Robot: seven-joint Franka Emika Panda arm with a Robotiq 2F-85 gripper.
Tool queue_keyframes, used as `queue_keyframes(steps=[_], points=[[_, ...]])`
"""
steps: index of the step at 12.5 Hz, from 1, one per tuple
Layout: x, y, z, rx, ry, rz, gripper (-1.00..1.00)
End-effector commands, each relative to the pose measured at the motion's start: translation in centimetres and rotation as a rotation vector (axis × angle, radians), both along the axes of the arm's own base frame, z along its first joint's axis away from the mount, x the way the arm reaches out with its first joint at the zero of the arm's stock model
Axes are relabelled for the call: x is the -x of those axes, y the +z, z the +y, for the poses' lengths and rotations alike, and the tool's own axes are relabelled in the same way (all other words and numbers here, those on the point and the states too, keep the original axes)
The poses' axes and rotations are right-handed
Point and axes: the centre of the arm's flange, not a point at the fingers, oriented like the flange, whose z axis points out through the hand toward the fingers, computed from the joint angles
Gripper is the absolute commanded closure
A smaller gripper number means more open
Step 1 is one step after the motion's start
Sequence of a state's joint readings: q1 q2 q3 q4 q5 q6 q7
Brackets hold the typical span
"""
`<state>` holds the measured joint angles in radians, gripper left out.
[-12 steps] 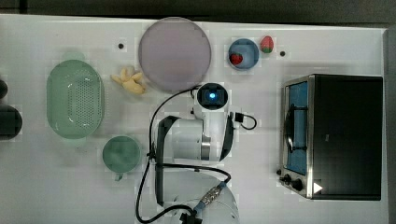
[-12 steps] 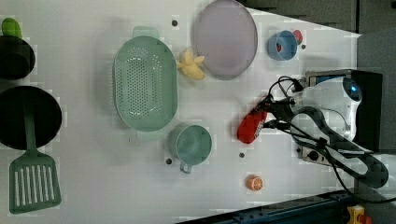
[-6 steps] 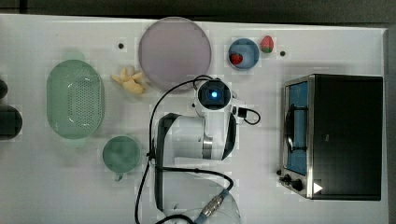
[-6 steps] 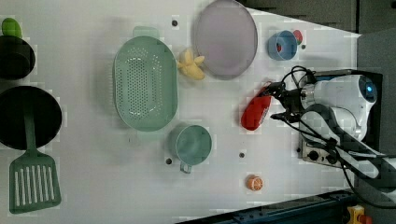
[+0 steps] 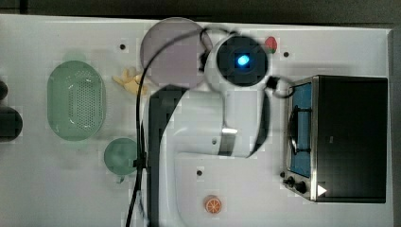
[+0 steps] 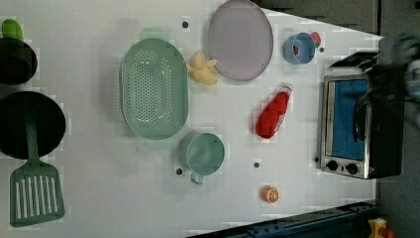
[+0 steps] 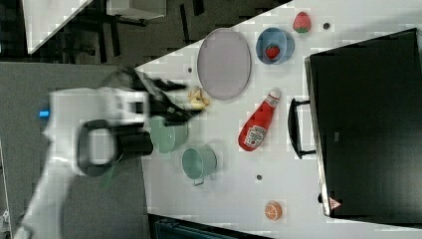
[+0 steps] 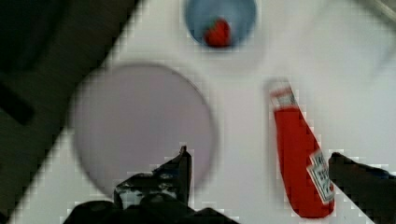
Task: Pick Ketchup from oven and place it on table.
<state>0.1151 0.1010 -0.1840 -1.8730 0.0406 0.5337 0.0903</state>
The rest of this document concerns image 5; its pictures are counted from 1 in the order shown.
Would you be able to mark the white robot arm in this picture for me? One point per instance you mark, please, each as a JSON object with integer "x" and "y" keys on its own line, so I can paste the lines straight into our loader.
{"x": 231, "y": 119}

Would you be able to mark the black toaster oven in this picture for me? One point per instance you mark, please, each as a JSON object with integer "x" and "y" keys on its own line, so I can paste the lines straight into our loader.
{"x": 347, "y": 133}

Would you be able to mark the round lilac plate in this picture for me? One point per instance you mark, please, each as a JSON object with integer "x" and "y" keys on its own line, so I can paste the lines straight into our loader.
{"x": 180, "y": 63}

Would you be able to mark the peeled toy banana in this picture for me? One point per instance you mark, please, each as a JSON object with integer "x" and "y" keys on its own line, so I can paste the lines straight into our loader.
{"x": 130, "y": 81}

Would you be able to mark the toy orange slice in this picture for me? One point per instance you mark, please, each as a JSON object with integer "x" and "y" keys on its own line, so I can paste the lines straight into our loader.
{"x": 212, "y": 204}

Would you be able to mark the green mug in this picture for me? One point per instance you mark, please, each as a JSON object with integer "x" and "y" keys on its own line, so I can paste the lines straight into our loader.
{"x": 120, "y": 157}

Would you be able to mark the large red toy strawberry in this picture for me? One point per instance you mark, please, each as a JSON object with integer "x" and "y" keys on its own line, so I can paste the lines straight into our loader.
{"x": 271, "y": 44}

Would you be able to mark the green perforated colander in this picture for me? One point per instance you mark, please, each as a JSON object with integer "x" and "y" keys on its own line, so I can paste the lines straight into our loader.
{"x": 76, "y": 101}

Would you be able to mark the black oven door handle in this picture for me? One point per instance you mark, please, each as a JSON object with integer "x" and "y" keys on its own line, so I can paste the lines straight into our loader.
{"x": 293, "y": 129}

